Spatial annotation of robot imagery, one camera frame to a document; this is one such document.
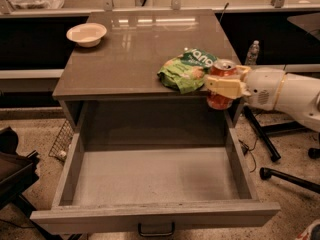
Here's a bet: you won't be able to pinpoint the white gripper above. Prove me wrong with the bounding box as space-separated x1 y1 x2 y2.
204 65 285 111

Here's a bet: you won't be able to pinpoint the red coke can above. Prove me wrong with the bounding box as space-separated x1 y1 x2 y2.
207 59 236 110

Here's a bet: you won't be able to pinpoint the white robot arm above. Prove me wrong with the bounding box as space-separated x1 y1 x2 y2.
204 66 320 132

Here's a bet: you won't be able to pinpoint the open grey top drawer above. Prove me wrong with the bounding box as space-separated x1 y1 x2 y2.
31 130 280 234

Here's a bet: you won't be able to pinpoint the clear water bottle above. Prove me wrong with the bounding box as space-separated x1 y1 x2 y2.
245 40 260 65

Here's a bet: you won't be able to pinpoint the green chip bag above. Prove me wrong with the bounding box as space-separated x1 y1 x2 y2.
157 48 217 94

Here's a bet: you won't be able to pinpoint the black chair base legs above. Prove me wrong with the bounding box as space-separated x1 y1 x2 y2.
242 105 320 195

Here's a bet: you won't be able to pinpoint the grey cabinet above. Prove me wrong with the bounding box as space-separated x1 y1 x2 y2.
53 10 239 152

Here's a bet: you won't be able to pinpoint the white bowl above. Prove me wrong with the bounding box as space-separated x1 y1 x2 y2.
66 23 107 48

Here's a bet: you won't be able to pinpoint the black chair on left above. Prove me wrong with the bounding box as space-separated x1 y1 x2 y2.
0 127 39 215

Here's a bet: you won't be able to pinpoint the black cable on floor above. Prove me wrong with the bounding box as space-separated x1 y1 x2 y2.
238 137 259 174

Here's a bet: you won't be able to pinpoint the black drawer handle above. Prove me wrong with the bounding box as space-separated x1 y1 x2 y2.
137 222 176 238

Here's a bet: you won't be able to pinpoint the wire mesh basket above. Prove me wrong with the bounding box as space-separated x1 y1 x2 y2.
49 120 73 162

